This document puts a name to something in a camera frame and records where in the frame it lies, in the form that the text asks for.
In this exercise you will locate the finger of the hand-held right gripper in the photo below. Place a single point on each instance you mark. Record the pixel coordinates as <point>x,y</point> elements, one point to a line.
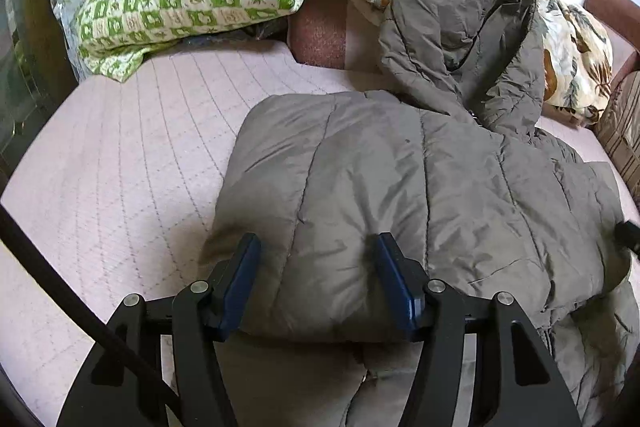
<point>629,234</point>

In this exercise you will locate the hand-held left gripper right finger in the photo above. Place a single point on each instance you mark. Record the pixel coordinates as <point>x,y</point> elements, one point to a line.
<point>395,282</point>

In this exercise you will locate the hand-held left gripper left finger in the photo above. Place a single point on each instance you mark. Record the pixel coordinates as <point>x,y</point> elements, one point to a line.
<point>240,277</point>

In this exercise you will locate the grey-brown puffer jacket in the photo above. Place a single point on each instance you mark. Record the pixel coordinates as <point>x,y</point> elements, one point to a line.
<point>400,167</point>

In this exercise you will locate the striped brown cushion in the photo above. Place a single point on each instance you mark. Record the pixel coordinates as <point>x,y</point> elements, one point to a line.
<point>625,127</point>

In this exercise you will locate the pink upholstered armrest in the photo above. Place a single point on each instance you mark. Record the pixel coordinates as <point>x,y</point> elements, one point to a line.
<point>615,17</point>

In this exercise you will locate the reddish brown pillow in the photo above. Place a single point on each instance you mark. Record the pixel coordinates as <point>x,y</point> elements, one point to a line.
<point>320,37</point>

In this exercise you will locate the glass door cabinet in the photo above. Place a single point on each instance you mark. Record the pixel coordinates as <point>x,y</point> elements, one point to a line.
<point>25,57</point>

